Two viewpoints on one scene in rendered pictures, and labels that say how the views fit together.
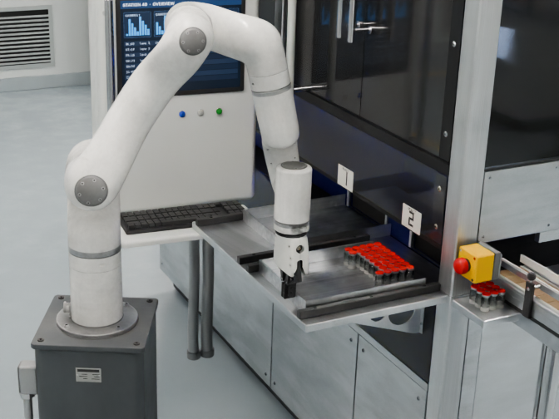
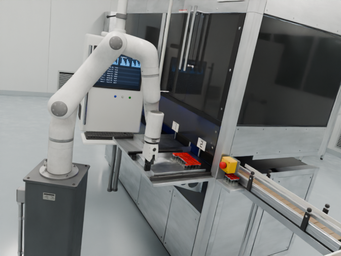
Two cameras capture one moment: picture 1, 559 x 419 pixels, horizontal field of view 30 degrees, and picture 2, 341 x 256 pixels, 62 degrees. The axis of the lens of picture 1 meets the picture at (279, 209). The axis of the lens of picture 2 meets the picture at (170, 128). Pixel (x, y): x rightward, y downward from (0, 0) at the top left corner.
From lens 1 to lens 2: 0.93 m
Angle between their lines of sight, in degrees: 6
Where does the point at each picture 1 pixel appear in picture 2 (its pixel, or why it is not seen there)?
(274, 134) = (148, 95)
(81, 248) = (53, 137)
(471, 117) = (234, 101)
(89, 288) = (55, 155)
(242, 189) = (135, 128)
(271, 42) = (152, 52)
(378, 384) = (179, 210)
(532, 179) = (253, 132)
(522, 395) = (237, 221)
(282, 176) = (150, 116)
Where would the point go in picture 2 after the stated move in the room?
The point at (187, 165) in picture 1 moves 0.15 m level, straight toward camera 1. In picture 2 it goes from (114, 117) to (113, 122)
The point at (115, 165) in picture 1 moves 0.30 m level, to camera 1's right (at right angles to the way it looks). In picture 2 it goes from (72, 98) to (137, 109)
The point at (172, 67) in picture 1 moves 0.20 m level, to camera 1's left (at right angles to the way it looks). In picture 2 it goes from (105, 55) to (59, 48)
